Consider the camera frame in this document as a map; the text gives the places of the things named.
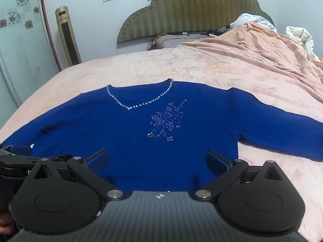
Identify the cream white quilt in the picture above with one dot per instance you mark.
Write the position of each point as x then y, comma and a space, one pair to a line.
301, 39

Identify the pink bed blanket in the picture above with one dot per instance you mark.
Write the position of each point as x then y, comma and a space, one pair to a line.
151, 65

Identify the blue beaded sweater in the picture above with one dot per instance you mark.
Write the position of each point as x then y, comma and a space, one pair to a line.
126, 131

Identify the white wardrobe door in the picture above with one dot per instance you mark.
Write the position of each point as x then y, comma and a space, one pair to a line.
22, 63

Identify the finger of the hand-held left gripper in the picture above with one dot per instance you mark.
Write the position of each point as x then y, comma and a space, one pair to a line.
20, 150

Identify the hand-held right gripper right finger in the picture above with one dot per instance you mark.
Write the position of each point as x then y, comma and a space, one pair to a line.
216, 163

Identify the olive padded headboard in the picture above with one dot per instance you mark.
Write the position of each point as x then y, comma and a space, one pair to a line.
191, 12

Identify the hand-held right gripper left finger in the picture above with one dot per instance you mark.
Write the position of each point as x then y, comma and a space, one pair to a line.
98, 161

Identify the person's left hand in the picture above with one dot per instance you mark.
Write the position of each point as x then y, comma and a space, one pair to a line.
5, 225

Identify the orange blanket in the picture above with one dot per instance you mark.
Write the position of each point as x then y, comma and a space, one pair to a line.
247, 42

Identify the dark clothes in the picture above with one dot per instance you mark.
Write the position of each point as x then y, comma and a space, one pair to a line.
218, 31

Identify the white printed quilt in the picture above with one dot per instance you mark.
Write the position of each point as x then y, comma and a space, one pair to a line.
254, 21

